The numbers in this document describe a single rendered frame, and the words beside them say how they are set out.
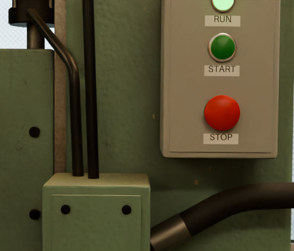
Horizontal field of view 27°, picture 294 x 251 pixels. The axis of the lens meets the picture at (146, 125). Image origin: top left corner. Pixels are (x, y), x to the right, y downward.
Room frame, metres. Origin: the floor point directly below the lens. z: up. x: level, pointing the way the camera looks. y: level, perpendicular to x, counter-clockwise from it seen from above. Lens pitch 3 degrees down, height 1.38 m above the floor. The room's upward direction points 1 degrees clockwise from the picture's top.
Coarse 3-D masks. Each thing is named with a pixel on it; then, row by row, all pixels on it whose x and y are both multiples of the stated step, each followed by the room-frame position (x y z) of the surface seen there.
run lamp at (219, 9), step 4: (212, 0) 0.53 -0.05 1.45; (216, 0) 0.53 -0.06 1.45; (220, 0) 0.53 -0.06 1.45; (224, 0) 0.53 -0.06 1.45; (228, 0) 0.53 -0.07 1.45; (232, 0) 0.53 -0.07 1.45; (212, 4) 0.53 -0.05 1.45; (216, 4) 0.53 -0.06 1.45; (220, 4) 0.53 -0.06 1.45; (224, 4) 0.53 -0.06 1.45; (228, 4) 0.53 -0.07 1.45; (232, 4) 0.53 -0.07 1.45; (216, 8) 0.53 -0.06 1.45; (220, 8) 0.53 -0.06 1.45; (224, 8) 0.53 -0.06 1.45; (228, 8) 0.53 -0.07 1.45
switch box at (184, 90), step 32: (192, 0) 0.53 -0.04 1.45; (256, 0) 0.53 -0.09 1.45; (192, 32) 0.53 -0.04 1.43; (224, 32) 0.53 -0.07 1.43; (256, 32) 0.53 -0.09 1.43; (192, 64) 0.53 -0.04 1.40; (224, 64) 0.53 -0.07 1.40; (256, 64) 0.53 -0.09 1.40; (160, 96) 0.58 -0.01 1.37; (192, 96) 0.53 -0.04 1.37; (256, 96) 0.53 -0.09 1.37; (160, 128) 0.58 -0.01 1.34; (192, 128) 0.53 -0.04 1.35; (256, 128) 0.53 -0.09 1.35
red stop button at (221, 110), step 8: (216, 96) 0.53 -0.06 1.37; (224, 96) 0.52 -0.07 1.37; (208, 104) 0.52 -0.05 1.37; (216, 104) 0.52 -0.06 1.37; (224, 104) 0.52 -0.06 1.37; (232, 104) 0.52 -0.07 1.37; (208, 112) 0.52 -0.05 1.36; (216, 112) 0.52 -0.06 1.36; (224, 112) 0.52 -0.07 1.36; (232, 112) 0.52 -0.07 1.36; (208, 120) 0.52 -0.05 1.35; (216, 120) 0.52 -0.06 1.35; (224, 120) 0.52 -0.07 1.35; (232, 120) 0.52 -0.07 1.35; (216, 128) 0.52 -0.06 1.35; (224, 128) 0.52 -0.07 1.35
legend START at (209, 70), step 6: (204, 66) 0.53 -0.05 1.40; (210, 66) 0.53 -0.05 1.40; (216, 66) 0.53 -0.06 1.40; (222, 66) 0.53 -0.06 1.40; (228, 66) 0.53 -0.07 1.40; (234, 66) 0.53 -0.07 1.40; (204, 72) 0.53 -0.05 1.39; (210, 72) 0.53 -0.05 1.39; (216, 72) 0.53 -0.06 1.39; (222, 72) 0.53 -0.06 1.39; (228, 72) 0.53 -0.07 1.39; (234, 72) 0.53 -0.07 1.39
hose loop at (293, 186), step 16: (224, 192) 0.55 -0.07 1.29; (240, 192) 0.55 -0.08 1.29; (256, 192) 0.55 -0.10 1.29; (272, 192) 0.55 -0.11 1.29; (288, 192) 0.55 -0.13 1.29; (192, 208) 0.55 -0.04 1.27; (208, 208) 0.55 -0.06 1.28; (224, 208) 0.55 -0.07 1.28; (240, 208) 0.55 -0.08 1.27; (256, 208) 0.55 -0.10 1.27; (272, 208) 0.55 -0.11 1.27; (288, 208) 0.56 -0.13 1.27; (160, 224) 0.55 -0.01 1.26; (176, 224) 0.54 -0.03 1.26; (192, 224) 0.54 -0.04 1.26; (208, 224) 0.55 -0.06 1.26; (160, 240) 0.54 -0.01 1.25; (176, 240) 0.54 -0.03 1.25
